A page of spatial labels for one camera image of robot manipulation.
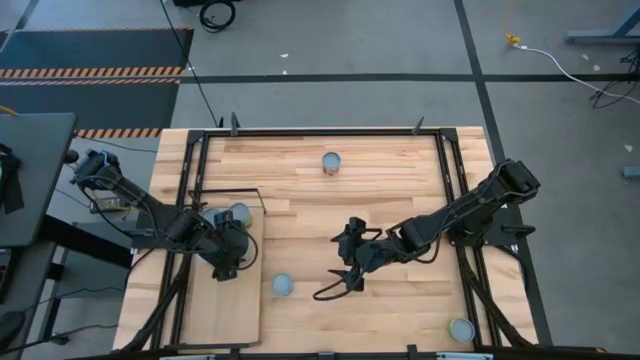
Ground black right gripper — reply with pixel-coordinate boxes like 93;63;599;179
328;232;396;293

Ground pale green carrots can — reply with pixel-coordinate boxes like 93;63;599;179
228;201;254;229

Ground teal tuna fish can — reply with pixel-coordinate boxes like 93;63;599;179
270;272;295;297

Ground green oranges can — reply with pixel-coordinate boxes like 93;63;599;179
321;151;343;177

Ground yellow green can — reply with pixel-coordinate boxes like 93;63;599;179
448;317;477;344

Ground grey electronics box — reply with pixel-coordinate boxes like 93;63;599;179
89;196;134;215

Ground black hazard-striped floor mat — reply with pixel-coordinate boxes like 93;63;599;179
0;27;195;80
0;78;182;140

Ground dark grey desk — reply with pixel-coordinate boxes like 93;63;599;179
0;112;78;249

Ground grey metal desk leg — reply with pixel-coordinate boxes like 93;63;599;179
566;0;640;46

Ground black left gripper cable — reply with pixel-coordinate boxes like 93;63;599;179
235;229;260;272

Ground dark right gripper cable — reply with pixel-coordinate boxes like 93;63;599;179
312;269;361;302

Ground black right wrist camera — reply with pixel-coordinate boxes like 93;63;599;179
344;216;369;239

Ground wooden shelf with black frame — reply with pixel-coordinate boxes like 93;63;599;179
163;187;267;350

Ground black aluminium rig frame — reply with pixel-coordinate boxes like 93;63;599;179
117;127;554;360

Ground long black floor cable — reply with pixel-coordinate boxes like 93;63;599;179
158;0;224;129

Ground coiled black cable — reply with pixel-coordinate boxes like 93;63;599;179
198;0;237;34

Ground white floor cable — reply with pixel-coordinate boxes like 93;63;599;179
517;43;640;107

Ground tangled black floor cables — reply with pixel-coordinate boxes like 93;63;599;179
588;47;640;110

